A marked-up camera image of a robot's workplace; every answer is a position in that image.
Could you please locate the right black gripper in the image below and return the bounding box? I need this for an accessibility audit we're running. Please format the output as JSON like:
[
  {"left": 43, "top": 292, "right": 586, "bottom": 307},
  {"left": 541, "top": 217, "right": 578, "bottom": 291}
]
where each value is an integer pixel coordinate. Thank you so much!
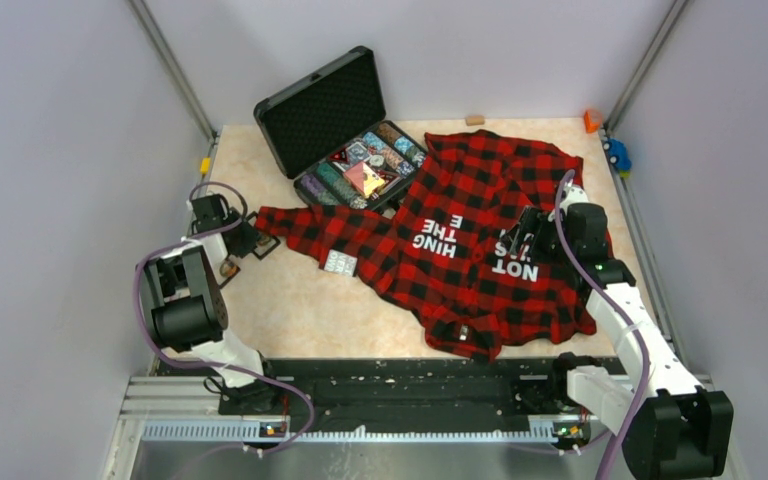
[{"left": 500, "top": 205, "right": 577, "bottom": 267}]

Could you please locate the black square brooch box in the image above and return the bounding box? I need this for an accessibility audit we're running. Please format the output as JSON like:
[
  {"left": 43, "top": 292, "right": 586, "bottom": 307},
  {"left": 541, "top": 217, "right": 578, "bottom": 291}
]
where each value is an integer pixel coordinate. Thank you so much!
[{"left": 243, "top": 212, "right": 281, "bottom": 260}]

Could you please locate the red black plaid shirt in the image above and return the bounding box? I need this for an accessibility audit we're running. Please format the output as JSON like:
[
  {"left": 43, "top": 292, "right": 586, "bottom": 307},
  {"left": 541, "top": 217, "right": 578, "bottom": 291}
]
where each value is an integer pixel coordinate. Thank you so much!
[{"left": 255, "top": 129, "right": 597, "bottom": 363}]

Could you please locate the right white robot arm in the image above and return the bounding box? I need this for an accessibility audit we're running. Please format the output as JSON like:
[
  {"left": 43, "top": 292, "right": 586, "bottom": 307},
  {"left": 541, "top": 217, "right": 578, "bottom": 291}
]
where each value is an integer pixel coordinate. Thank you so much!
[{"left": 502, "top": 201, "right": 734, "bottom": 479}]

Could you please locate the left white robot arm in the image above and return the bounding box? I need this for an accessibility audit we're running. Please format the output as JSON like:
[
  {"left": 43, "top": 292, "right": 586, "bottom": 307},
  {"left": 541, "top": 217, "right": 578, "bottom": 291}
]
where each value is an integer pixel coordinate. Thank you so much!
[{"left": 139, "top": 194, "right": 281, "bottom": 414}]

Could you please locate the yellow small clip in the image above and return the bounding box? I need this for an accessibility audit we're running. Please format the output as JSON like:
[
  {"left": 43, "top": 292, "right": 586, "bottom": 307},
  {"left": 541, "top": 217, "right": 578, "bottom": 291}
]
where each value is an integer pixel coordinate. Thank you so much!
[{"left": 199, "top": 157, "right": 211, "bottom": 176}]

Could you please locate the blue toy car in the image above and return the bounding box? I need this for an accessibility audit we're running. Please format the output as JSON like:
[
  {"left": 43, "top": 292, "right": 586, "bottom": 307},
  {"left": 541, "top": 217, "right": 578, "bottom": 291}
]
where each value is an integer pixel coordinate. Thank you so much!
[{"left": 603, "top": 138, "right": 632, "bottom": 178}]

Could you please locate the orange small object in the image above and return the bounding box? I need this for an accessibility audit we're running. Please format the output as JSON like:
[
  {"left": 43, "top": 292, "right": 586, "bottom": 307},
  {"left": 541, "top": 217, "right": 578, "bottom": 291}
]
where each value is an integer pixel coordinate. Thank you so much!
[{"left": 582, "top": 108, "right": 604, "bottom": 134}]

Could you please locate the small wooden block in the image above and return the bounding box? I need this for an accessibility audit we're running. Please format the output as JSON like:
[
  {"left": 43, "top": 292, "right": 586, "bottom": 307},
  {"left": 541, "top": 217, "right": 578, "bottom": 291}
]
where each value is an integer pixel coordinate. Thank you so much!
[{"left": 464, "top": 115, "right": 486, "bottom": 126}]

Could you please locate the pink yellow card packet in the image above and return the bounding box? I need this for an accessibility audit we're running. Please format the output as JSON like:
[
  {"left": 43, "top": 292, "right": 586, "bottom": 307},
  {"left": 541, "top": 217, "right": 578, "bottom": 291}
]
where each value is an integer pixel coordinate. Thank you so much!
[{"left": 343, "top": 162, "right": 387, "bottom": 198}]

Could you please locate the black open chip case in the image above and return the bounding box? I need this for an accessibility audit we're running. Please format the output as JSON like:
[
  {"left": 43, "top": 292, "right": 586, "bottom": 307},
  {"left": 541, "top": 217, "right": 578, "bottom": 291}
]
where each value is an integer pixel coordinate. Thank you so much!
[{"left": 253, "top": 46, "right": 427, "bottom": 214}]

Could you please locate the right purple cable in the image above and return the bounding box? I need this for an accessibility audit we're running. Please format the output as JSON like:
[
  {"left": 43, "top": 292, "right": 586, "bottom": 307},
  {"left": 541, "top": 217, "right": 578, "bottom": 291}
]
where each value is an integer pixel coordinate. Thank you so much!
[{"left": 554, "top": 169, "right": 654, "bottom": 480}]

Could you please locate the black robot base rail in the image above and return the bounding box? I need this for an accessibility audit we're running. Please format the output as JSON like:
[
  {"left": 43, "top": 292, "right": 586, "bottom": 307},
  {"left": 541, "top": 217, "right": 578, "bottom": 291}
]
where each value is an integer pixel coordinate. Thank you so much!
[{"left": 218, "top": 356, "right": 614, "bottom": 439}]

